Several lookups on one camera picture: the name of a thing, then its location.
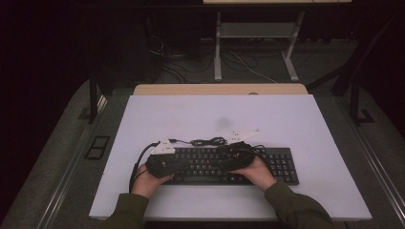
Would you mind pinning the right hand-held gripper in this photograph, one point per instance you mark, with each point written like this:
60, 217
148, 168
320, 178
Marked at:
235, 156

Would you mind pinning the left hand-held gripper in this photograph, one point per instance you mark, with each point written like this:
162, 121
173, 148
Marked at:
160, 167

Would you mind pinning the black computer keyboard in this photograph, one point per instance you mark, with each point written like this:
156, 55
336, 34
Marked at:
283, 165

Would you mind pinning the person's left hand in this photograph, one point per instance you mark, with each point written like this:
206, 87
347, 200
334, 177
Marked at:
144, 186

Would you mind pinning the person's right hand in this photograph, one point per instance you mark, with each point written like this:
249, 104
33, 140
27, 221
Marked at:
259, 175

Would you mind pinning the black metal stand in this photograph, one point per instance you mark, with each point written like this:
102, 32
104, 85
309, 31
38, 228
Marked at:
355, 95

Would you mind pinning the black floor socket frame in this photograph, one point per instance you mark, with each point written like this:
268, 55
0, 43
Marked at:
97, 148

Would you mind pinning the metal floor rail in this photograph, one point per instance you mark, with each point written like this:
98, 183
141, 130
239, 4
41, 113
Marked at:
375, 159
68, 171

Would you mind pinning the white metal desk frame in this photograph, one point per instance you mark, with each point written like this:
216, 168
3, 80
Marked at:
254, 30

